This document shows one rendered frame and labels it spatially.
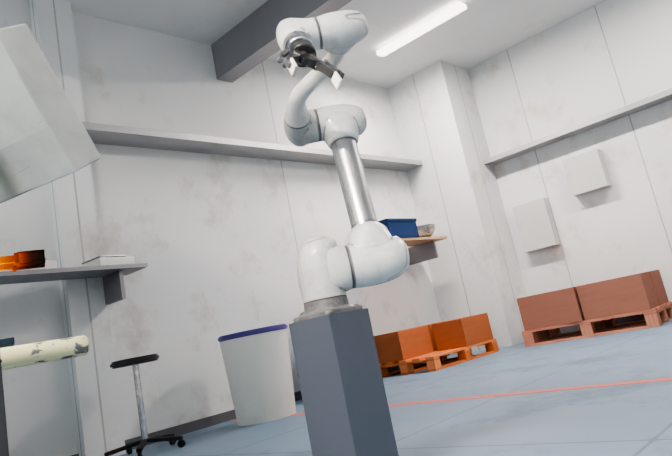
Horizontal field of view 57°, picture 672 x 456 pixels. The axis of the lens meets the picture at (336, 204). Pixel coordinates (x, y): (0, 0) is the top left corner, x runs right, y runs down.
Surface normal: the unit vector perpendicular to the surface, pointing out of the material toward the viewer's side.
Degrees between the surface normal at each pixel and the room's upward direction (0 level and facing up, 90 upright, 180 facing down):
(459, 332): 90
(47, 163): 120
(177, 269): 90
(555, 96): 90
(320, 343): 90
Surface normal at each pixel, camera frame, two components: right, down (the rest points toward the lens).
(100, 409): 0.70, -0.29
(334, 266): 0.12, -0.26
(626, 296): -0.60, -0.04
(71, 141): 0.86, -0.27
